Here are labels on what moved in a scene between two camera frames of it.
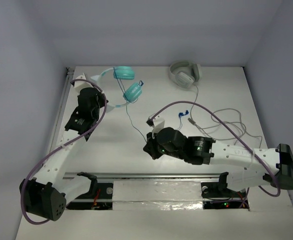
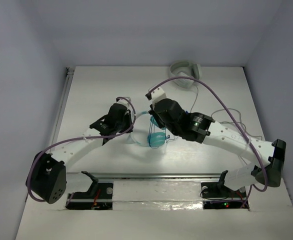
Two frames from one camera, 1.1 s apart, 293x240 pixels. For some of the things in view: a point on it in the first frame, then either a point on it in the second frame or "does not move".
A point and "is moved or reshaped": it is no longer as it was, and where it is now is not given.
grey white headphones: [185, 74] does not move
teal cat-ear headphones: [132, 93] is moved or reshaped
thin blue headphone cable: [126, 106] is moved or reshaped
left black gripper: [101, 100] -> [127, 120]
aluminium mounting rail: [147, 176] does not move
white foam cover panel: [157, 195] does not move
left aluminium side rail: [69, 74] does not move
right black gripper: [151, 146] -> [152, 111]
